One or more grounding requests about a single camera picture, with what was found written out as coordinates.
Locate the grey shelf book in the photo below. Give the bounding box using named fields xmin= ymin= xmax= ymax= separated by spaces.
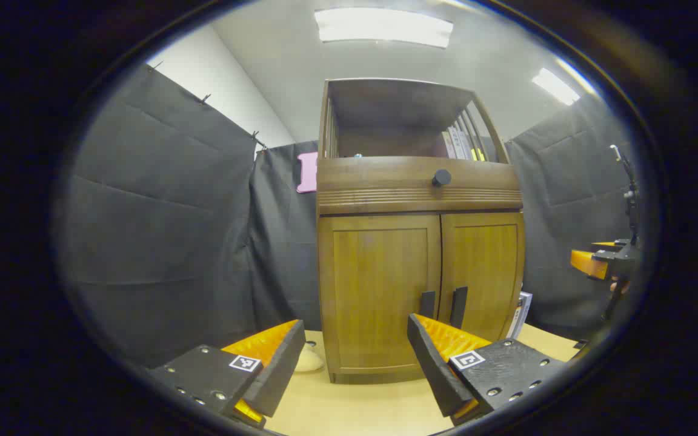
xmin=458 ymin=121 xmax=474 ymax=161

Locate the wooden shoe cabinet door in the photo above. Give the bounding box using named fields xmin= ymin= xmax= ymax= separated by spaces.
xmin=439 ymin=211 xmax=526 ymax=343
xmin=319 ymin=213 xmax=442 ymax=374

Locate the wooden double-door shoe cabinet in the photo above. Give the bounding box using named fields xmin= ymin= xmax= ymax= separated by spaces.
xmin=316 ymin=78 xmax=527 ymax=385

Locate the blue grey standing book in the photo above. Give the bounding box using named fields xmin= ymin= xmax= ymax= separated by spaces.
xmin=508 ymin=291 xmax=533 ymax=340

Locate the long ceiling light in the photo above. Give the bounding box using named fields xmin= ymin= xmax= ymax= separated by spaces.
xmin=314 ymin=7 xmax=454 ymax=49

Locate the small ceiling light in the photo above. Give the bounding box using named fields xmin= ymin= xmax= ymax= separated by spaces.
xmin=531 ymin=67 xmax=582 ymax=107

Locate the cream round object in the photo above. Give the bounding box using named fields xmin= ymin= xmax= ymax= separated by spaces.
xmin=293 ymin=342 xmax=326 ymax=373

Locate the wooden cabinet drawer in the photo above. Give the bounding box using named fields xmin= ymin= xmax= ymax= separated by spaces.
xmin=317 ymin=156 xmax=524 ymax=215

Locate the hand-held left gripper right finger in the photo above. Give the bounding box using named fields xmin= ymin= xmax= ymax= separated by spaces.
xmin=408 ymin=313 xmax=568 ymax=426

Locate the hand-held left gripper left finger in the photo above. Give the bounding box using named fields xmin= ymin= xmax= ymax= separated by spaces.
xmin=146 ymin=319 xmax=306 ymax=429

